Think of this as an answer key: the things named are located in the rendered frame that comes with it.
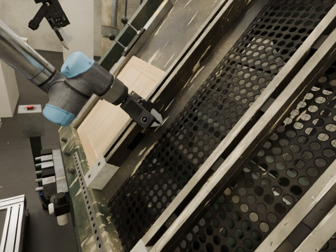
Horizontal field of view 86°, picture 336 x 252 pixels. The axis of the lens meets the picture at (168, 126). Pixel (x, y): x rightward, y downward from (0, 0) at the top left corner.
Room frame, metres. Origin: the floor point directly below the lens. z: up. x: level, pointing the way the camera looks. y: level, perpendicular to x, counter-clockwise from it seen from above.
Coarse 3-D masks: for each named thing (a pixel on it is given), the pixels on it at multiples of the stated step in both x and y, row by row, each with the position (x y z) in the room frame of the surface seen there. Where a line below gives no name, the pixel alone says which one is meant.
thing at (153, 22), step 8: (168, 0) 1.25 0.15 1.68; (160, 8) 1.23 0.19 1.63; (168, 8) 1.25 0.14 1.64; (160, 16) 1.23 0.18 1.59; (152, 24) 1.20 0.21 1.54; (144, 32) 1.17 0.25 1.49; (144, 40) 1.17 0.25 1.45; (136, 48) 1.14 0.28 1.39; (128, 56) 1.12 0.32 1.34; (120, 64) 1.09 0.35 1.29; (112, 72) 1.07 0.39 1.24; (96, 96) 1.00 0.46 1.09; (88, 104) 0.98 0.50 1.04; (80, 112) 0.98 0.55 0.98; (88, 112) 0.98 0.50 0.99; (80, 120) 0.95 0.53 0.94
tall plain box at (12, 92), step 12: (0, 12) 2.77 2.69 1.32; (0, 60) 2.23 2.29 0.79; (0, 72) 2.18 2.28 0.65; (12, 72) 2.77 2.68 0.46; (0, 84) 2.17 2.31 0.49; (12, 84) 2.60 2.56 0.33; (0, 96) 2.15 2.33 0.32; (12, 96) 2.44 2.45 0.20; (0, 108) 2.13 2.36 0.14; (12, 108) 2.29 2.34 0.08
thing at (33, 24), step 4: (40, 8) 0.83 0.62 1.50; (44, 8) 0.84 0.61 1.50; (40, 12) 0.83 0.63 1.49; (44, 12) 0.84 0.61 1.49; (36, 16) 0.82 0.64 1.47; (40, 16) 0.83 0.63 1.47; (32, 20) 0.82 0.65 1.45; (36, 20) 0.82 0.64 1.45; (40, 20) 0.83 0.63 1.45; (32, 24) 0.82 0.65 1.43; (36, 24) 0.82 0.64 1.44; (32, 28) 0.82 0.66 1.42; (36, 28) 0.83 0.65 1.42
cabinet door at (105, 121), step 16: (128, 64) 1.06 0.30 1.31; (144, 64) 0.96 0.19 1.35; (128, 80) 0.95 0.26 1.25; (144, 80) 0.87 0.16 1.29; (144, 96) 0.78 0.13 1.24; (96, 112) 0.92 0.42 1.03; (112, 112) 0.83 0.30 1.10; (80, 128) 0.89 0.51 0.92; (96, 128) 0.81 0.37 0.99; (112, 128) 0.74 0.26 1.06; (96, 144) 0.72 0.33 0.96
